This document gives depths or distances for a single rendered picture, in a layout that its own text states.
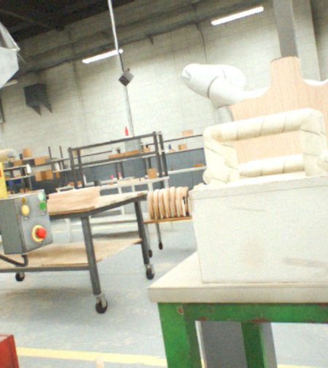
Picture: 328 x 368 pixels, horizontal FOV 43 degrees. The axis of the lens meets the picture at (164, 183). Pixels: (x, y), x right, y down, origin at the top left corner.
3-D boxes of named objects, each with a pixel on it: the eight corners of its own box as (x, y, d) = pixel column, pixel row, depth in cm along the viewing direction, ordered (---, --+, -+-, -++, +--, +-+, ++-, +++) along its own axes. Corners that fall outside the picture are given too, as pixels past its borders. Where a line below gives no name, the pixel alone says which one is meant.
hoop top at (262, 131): (201, 146, 75) (198, 128, 74) (207, 145, 78) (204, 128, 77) (318, 126, 66) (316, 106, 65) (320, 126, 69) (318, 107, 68)
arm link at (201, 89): (213, 71, 162) (233, 72, 172) (180, 55, 172) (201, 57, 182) (202, 103, 168) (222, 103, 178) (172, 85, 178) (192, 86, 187)
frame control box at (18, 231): (-34, 276, 151) (-47, 206, 150) (11, 259, 171) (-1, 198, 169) (17, 274, 141) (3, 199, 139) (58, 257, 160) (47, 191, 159)
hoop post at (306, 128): (304, 177, 67) (295, 119, 67) (306, 175, 70) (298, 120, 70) (325, 175, 66) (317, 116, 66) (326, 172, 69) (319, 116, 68)
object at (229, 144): (222, 183, 82) (215, 136, 82) (226, 181, 85) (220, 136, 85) (237, 181, 81) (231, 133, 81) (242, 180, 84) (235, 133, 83)
